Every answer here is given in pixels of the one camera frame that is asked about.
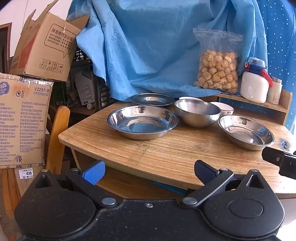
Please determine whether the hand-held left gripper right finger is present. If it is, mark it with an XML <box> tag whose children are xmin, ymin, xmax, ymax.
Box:
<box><xmin>180</xmin><ymin>160</ymin><xmax>270</xmax><ymax>208</ymax></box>

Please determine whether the white water bottle blue lid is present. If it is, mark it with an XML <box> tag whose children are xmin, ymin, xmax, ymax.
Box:
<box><xmin>240</xmin><ymin>57</ymin><xmax>274</xmax><ymax>103</ymax></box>

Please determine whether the small white paper box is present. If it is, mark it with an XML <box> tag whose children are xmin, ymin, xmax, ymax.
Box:
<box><xmin>74</xmin><ymin>71</ymin><xmax>96</xmax><ymax>106</ymax></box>

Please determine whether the deep stainless steel bowl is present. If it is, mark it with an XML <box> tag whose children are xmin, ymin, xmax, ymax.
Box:
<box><xmin>174</xmin><ymin>99</ymin><xmax>221</xmax><ymax>128</ymax></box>

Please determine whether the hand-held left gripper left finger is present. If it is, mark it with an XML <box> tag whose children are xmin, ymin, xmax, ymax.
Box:
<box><xmin>34</xmin><ymin>160</ymin><xmax>119</xmax><ymax>208</ymax></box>

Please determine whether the wooden chair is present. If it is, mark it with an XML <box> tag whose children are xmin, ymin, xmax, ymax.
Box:
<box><xmin>0</xmin><ymin>105</ymin><xmax>71</xmax><ymax>218</ymax></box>

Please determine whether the clear bag of snacks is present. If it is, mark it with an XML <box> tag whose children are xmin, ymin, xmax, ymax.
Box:
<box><xmin>193</xmin><ymin>28</ymin><xmax>244</xmax><ymax>93</ymax></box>

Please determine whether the light blue striped cloth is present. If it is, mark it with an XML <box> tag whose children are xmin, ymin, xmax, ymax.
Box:
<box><xmin>67</xmin><ymin>0</ymin><xmax>269</xmax><ymax>101</ymax></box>

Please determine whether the open brown cardboard box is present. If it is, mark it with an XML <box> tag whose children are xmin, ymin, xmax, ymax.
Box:
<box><xmin>9</xmin><ymin>0</ymin><xmax>90</xmax><ymax>82</ymax></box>

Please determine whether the wooden desktop shelf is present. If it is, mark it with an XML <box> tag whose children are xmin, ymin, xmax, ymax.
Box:
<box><xmin>208</xmin><ymin>89</ymin><xmax>293</xmax><ymax>126</ymax></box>

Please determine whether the brown door frame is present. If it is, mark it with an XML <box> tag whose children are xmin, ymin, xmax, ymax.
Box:
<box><xmin>0</xmin><ymin>22</ymin><xmax>12</xmax><ymax>61</ymax></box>

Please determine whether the stainless steel plate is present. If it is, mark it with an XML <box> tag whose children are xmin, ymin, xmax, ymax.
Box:
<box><xmin>129</xmin><ymin>93</ymin><xmax>175</xmax><ymax>107</ymax></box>
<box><xmin>107</xmin><ymin>105</ymin><xmax>178</xmax><ymax>140</ymax></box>
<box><xmin>217</xmin><ymin>115</ymin><xmax>275</xmax><ymax>151</ymax></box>

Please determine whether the printed cardboard carton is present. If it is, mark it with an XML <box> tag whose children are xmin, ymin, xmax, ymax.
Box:
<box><xmin>0</xmin><ymin>73</ymin><xmax>54</xmax><ymax>169</ymax></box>

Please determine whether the blue polka dot cloth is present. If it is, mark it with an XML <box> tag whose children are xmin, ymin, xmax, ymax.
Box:
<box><xmin>257</xmin><ymin>0</ymin><xmax>296</xmax><ymax>135</ymax></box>

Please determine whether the white ceramic bowl dark rim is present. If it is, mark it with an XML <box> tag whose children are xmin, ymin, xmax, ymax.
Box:
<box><xmin>209</xmin><ymin>101</ymin><xmax>234</xmax><ymax>117</ymax></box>

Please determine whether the small white thermos cup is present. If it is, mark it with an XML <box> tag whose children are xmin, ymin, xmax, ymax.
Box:
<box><xmin>267</xmin><ymin>76</ymin><xmax>283</xmax><ymax>105</ymax></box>

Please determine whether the black plastic crate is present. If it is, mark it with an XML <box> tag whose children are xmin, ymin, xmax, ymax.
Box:
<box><xmin>69</xmin><ymin>47</ymin><xmax>116</xmax><ymax>112</ymax></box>

